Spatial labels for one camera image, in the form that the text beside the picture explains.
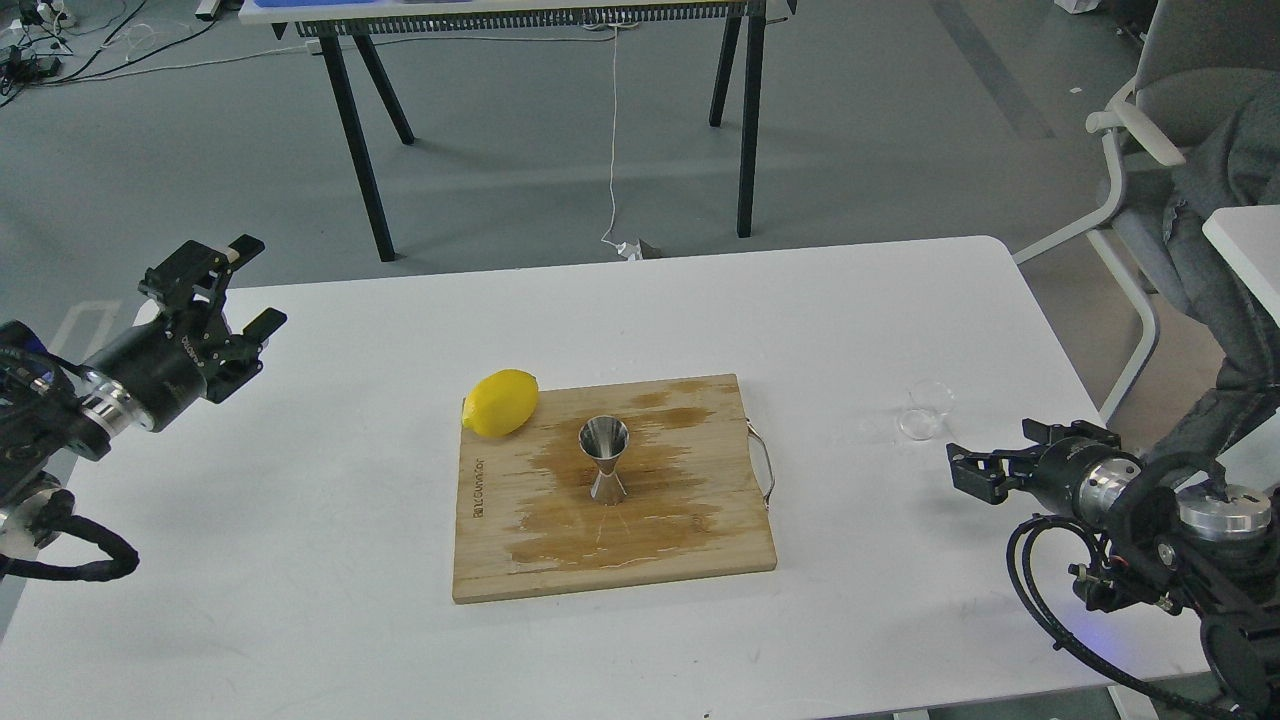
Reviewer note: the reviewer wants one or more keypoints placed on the steel double jigger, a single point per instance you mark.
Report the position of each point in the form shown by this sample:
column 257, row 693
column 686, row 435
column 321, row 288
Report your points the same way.
column 604, row 438

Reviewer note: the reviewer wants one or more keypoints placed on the small clear glass cup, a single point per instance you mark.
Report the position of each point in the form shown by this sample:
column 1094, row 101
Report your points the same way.
column 930, row 404

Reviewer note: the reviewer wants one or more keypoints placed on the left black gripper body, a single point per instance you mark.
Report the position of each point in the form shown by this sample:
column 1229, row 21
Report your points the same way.
column 158, row 369

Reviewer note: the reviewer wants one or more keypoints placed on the wooden cutting board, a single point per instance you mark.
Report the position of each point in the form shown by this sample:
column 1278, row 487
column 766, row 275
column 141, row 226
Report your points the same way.
column 526, row 525

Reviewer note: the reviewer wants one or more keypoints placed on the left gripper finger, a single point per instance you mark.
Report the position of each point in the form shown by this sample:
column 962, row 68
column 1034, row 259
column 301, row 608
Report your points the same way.
column 190, row 287
column 232, row 362

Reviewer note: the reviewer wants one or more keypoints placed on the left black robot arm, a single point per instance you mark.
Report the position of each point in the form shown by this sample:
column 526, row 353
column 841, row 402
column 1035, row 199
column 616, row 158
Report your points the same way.
column 48, row 408

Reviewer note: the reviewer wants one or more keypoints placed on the white office chair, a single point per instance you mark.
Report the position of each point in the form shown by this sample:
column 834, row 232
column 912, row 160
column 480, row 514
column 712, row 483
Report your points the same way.
column 1201, row 61

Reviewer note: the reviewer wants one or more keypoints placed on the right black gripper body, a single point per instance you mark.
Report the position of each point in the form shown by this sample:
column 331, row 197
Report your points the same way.
column 1079, row 478

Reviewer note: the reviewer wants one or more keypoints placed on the yellow lemon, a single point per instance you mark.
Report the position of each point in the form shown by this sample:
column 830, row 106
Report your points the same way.
column 501, row 403

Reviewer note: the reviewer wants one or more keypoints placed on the black-legged background table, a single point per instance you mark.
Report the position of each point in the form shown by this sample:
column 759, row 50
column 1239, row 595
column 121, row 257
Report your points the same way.
column 545, row 87

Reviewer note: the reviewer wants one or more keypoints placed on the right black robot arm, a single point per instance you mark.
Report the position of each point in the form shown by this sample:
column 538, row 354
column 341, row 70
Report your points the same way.
column 1173, row 533

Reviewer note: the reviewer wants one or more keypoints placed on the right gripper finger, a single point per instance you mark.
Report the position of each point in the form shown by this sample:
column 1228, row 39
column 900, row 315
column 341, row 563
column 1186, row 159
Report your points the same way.
column 990, row 477
column 1045, row 435

